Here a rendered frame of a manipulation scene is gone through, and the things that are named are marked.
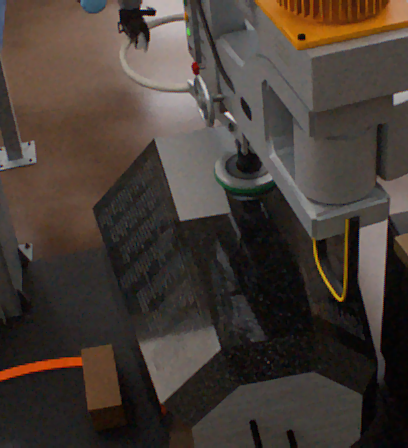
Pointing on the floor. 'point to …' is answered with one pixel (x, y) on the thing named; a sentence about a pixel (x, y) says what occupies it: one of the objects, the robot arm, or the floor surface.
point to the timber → (103, 387)
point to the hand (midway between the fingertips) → (141, 46)
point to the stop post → (21, 153)
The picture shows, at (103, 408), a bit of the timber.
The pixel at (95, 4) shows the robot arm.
